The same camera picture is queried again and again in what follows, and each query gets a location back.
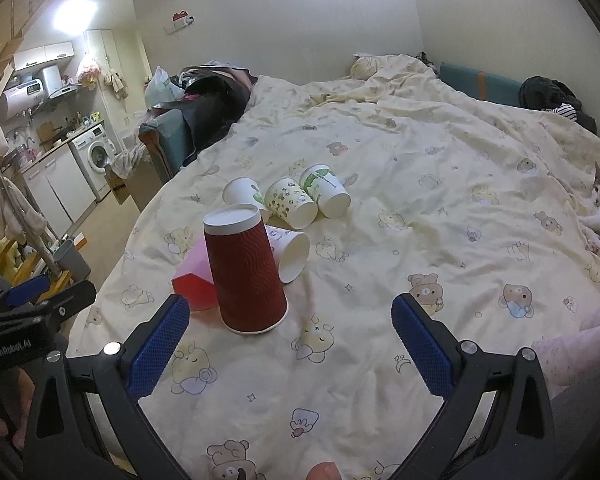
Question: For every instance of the cream cartoon bear duvet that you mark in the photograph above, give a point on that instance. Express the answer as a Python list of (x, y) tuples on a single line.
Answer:
[(476, 204)]

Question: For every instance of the teal headboard cushion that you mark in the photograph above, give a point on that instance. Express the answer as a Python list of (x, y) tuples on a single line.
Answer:
[(480, 85)]

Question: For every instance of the white cup green plant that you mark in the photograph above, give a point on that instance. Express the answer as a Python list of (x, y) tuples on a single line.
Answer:
[(324, 187)]

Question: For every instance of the white water heater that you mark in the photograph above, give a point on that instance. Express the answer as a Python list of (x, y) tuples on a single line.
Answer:
[(20, 98)]

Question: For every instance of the white cup green leaf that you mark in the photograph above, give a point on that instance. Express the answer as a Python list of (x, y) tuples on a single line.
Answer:
[(244, 190)]

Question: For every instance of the red ripple paper cup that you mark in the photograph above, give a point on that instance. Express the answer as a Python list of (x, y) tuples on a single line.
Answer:
[(250, 294)]

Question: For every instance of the grey trash bin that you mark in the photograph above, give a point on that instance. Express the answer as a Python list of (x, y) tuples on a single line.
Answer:
[(68, 258)]

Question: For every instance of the white washing machine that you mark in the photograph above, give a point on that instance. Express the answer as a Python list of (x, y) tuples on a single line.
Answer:
[(93, 152)]

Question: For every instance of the white plastic bag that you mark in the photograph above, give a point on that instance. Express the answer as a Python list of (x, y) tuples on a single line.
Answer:
[(161, 89)]

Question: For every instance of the pink paper box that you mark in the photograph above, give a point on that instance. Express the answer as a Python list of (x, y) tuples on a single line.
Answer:
[(193, 279)]

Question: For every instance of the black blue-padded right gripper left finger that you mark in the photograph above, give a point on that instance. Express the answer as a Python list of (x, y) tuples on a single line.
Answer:
[(63, 441)]

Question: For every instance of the person's left hand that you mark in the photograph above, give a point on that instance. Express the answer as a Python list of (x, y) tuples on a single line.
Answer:
[(16, 395)]

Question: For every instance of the white cup purple print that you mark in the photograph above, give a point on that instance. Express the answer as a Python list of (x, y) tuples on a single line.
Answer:
[(290, 250)]

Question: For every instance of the dark clothes pile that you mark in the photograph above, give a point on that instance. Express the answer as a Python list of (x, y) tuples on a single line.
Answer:
[(175, 133)]

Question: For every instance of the black clothes on headboard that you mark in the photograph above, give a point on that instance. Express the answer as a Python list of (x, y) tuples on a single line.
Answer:
[(550, 95)]

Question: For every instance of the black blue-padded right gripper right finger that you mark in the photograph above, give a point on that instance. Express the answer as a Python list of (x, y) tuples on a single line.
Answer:
[(495, 421)]

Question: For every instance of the white cup yellow pattern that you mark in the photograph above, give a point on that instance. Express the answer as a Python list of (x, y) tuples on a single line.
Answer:
[(291, 203)]

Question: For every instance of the white kitchen cabinet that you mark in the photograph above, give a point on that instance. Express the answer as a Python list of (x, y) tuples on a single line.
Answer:
[(59, 189)]

